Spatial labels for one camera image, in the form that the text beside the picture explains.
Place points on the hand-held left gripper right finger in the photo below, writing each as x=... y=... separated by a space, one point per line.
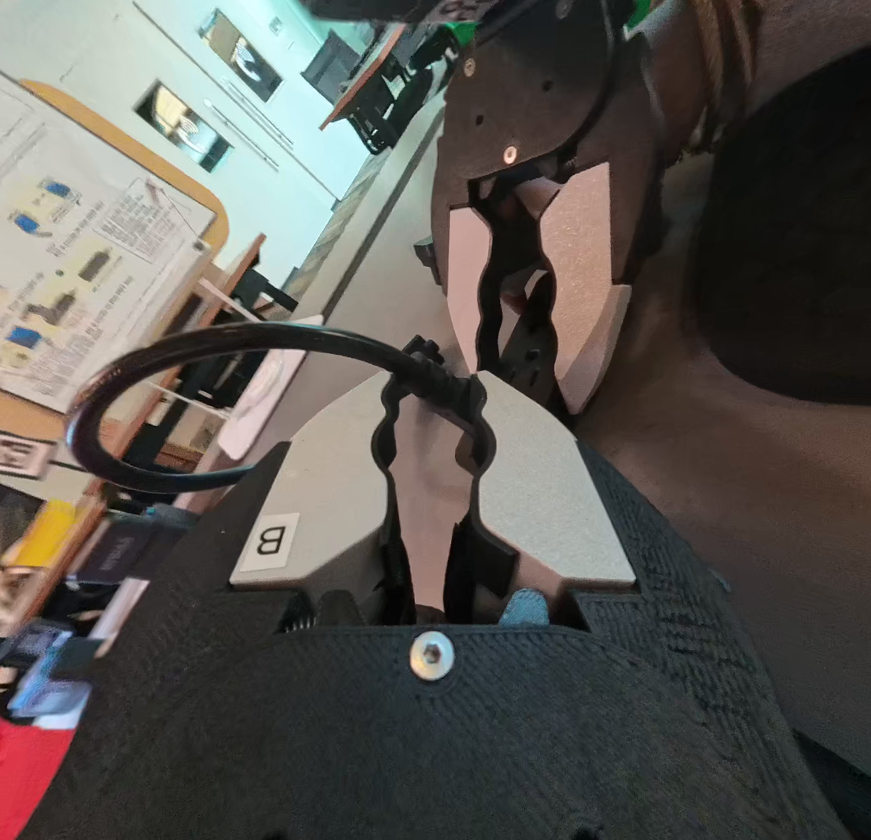
x=558 y=506

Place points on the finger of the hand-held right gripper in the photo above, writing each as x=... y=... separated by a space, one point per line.
x=585 y=275
x=466 y=275

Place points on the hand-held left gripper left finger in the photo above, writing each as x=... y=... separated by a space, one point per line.
x=320 y=500

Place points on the black power strip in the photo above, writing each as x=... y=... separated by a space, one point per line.
x=527 y=350

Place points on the person's right hand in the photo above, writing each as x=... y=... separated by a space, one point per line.
x=663 y=91

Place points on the black plastic object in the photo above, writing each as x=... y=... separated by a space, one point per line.
x=427 y=258

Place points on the white pad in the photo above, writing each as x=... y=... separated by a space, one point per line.
x=265 y=391

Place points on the wooden desk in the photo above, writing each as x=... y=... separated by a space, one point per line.
x=245 y=289
x=381 y=98

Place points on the dark book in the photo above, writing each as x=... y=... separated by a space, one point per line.
x=112 y=554

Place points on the yellow box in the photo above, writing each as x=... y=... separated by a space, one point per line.
x=44 y=534

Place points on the black and white code label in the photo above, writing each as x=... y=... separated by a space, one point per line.
x=24 y=455

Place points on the framed instruction poster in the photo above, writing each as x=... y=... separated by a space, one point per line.
x=102 y=241

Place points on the red box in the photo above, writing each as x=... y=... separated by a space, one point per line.
x=27 y=779

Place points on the framed wall picture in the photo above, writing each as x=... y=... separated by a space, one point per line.
x=241 y=57
x=184 y=125

